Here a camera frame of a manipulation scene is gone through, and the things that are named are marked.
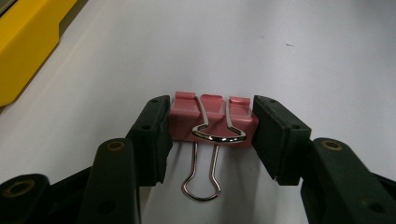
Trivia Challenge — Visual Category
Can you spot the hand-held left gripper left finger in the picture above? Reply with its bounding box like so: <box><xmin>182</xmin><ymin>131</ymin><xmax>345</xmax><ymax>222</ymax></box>
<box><xmin>77</xmin><ymin>94</ymin><xmax>174</xmax><ymax>224</ymax></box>

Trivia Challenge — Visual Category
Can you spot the red binder clip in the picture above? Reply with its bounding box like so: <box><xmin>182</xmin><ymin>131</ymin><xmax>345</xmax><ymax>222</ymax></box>
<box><xmin>168</xmin><ymin>91</ymin><xmax>260</xmax><ymax>203</ymax></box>

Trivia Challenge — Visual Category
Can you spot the yellow black drawer organizer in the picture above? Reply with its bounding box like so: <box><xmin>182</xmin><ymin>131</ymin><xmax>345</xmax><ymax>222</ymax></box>
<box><xmin>0</xmin><ymin>0</ymin><xmax>79</xmax><ymax>107</ymax></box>

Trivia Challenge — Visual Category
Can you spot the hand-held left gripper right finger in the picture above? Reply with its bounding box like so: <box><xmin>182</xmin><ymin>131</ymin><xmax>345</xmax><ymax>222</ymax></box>
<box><xmin>250</xmin><ymin>94</ymin><xmax>396</xmax><ymax>224</ymax></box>

